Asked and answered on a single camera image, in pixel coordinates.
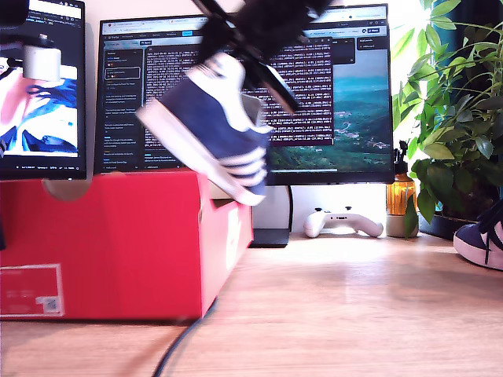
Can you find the blue suede shoe white stripes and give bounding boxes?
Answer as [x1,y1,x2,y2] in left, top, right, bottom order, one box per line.
[453,198,503,272]
[135,53,274,207]

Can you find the red shoebox with hinged lid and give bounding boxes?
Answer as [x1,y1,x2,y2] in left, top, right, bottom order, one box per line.
[0,169,255,325]

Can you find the tan cardboard shoe insert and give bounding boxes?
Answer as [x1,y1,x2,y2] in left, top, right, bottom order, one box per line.
[42,178,94,203]

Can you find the large black computer monitor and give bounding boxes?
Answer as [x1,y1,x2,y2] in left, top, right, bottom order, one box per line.
[93,3,395,248]

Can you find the white game controller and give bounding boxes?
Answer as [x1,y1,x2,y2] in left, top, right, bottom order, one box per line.
[303,207,384,240]

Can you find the amber bottle with white base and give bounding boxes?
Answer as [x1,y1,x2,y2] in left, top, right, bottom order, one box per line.
[385,140,420,239]

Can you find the small black computer monitor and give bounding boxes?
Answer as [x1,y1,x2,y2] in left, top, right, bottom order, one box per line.
[0,0,87,181]

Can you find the green leafy potted plant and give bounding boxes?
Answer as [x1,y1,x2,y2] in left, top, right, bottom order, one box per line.
[392,0,503,225]

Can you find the dark teal curtain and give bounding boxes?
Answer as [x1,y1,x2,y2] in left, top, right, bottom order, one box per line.
[431,0,503,44]

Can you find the black rectangular planter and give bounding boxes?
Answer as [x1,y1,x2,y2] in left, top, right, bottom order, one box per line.
[418,214,480,241]

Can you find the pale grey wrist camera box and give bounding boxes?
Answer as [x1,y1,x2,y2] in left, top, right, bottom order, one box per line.
[0,33,63,82]

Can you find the black cable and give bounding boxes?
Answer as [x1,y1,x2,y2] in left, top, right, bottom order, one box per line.
[151,298,219,377]

